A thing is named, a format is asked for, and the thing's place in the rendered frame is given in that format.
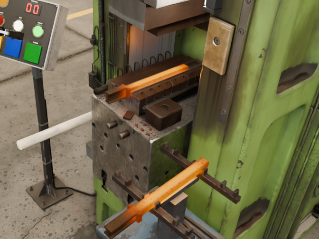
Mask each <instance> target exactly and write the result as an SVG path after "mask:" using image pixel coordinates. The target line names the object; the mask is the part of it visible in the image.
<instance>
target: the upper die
mask: <svg viewBox="0 0 319 239"><path fill-rule="evenodd" d="M205 1H206V0H187V1H184V2H180V3H176V4H172V5H168V6H165V7H161V8H157V9H156V8H154V7H152V6H150V5H148V4H146V3H144V1H143V0H142V1H140V0H109V12H111V13H112V14H114V15H116V16H118V17H120V18H122V19H123V20H125V21H127V22H129V23H131V24H132V25H134V26H136V27H138V28H139V29H141V30H143V31H146V30H150V29H153V28H157V27H161V26H163V25H167V24H170V23H174V22H177V21H181V20H184V19H187V18H191V17H195V16H198V15H201V14H205V13H208V12H207V11H205V10H203V6H205Z"/></svg>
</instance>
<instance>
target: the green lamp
mask: <svg viewBox="0 0 319 239"><path fill-rule="evenodd" d="M33 33H34V35H35V36H37V37H39V36H40V35H41V34H42V28H41V27H40V26H36V27H35V28H34V30H33Z"/></svg>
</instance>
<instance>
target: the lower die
mask: <svg viewBox="0 0 319 239"><path fill-rule="evenodd" d="M193 61H198V62H199V63H201V64H198V65H196V66H193V67H191V68H189V69H186V70H184V71H181V72H179V73H176V74H173V75H171V76H168V77H166V78H163V79H160V80H158V81H155V82H153V83H150V84H147V85H145V86H143V87H140V88H138V89H135V90H133V91H131V96H130V97H128V98H127V97H126V98H124V99H121V102H120V100H119V101H118V102H119V103H121V104H122V105H124V106H125V107H126V108H128V109H129V110H131V111H133V112H134V114H136V115H137V116H141V115H143V114H145V112H144V113H142V112H141V108H142V106H144V105H145V102H146V95H145V93H142V94H141V91H145V92H146V93H147V96H148V101H147V103H151V102H153V101H154V98H155V91H154V90H153V89H151V91H150V88H151V87H153V88H154V89H155V90H156V92H157V95H156V100H158V99H160V98H162V96H163V87H162V86H161V85H160V87H158V85H159V84H163V85H164V87H165V96H167V95H170V93H171V89H172V85H171V83H170V82H168V84H166V83H167V81H171V82H172V83H173V93H174V92H177V91H178V90H179V86H180V81H179V79H176V81H175V78H176V77H178V78H180V79H181V89H184V88H186V86H187V83H188V78H187V77H186V76H184V77H182V76H183V75H184V74H187V75H188V76H189V86H191V85H193V84H194V82H195V77H196V76H195V74H194V73H192V74H190V72H191V71H194V72H195V73H196V74H197V81H196V82H199V80H200V74H201V69H202V61H201V60H199V59H193V58H192V57H190V56H184V55H182V54H179V55H177V56H174V57H172V58H168V59H166V60H164V61H160V62H157V63H156V64H151V65H149V66H146V67H143V68H141V69H140V70H139V69H138V70H135V71H132V72H129V73H127V74H124V75H123V76H122V75H121V76H118V77H115V78H112V79H110V80H108V90H110V89H113V88H115V87H118V86H120V85H121V84H124V85H129V84H131V83H134V82H137V81H139V80H142V79H145V78H147V77H150V76H152V75H155V74H158V73H161V72H163V71H166V70H168V69H171V68H173V67H176V66H179V65H181V64H188V63H190V62H193Z"/></svg>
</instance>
